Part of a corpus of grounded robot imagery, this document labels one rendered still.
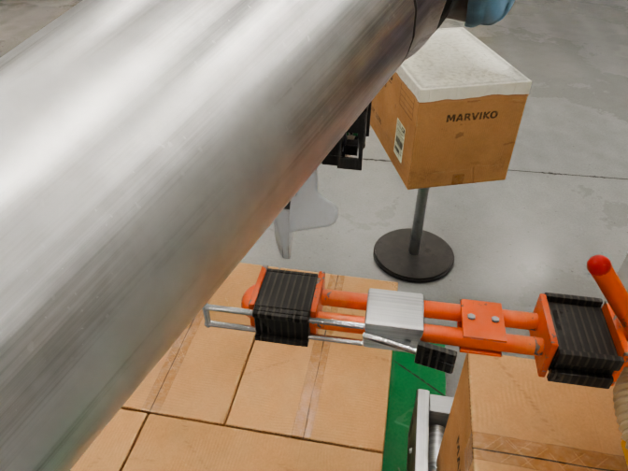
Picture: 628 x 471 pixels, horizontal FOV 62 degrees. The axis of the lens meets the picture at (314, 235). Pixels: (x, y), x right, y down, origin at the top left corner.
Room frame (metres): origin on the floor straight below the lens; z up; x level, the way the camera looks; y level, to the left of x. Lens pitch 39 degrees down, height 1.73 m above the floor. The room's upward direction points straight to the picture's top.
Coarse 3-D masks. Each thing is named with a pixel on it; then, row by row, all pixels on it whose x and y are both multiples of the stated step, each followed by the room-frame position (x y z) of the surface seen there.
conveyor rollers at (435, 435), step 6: (432, 426) 0.73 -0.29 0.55; (438, 426) 0.72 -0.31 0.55; (432, 432) 0.71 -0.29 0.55; (438, 432) 0.71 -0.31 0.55; (432, 438) 0.69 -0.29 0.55; (438, 438) 0.69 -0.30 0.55; (432, 444) 0.68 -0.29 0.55; (438, 444) 0.68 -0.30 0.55; (432, 450) 0.66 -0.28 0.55; (438, 450) 0.66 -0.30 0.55; (432, 456) 0.65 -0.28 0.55; (432, 462) 0.63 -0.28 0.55; (432, 468) 0.62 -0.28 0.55
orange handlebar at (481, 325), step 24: (432, 312) 0.45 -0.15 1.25; (456, 312) 0.45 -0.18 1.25; (480, 312) 0.44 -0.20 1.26; (504, 312) 0.45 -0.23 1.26; (528, 312) 0.45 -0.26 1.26; (432, 336) 0.41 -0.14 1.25; (456, 336) 0.41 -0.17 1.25; (480, 336) 0.40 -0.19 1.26; (504, 336) 0.40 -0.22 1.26; (528, 336) 0.41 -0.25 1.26
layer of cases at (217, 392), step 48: (240, 288) 1.22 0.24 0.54; (336, 288) 1.22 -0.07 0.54; (384, 288) 1.22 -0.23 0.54; (192, 336) 1.02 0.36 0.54; (240, 336) 1.02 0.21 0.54; (144, 384) 0.85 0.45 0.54; (192, 384) 0.85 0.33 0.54; (240, 384) 0.85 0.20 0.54; (288, 384) 0.85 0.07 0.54; (336, 384) 0.85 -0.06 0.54; (384, 384) 0.85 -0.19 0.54; (144, 432) 0.71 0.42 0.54; (192, 432) 0.71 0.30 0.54; (240, 432) 0.71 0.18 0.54; (288, 432) 0.71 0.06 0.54; (336, 432) 0.71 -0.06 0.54; (384, 432) 0.71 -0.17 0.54
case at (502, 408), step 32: (480, 384) 0.56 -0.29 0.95; (512, 384) 0.56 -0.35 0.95; (544, 384) 0.56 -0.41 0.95; (480, 416) 0.50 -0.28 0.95; (512, 416) 0.50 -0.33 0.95; (544, 416) 0.50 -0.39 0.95; (576, 416) 0.50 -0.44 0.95; (608, 416) 0.50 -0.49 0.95; (448, 448) 0.57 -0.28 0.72; (480, 448) 0.44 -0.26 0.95; (512, 448) 0.44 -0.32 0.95; (544, 448) 0.44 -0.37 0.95; (576, 448) 0.44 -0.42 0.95; (608, 448) 0.44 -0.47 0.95
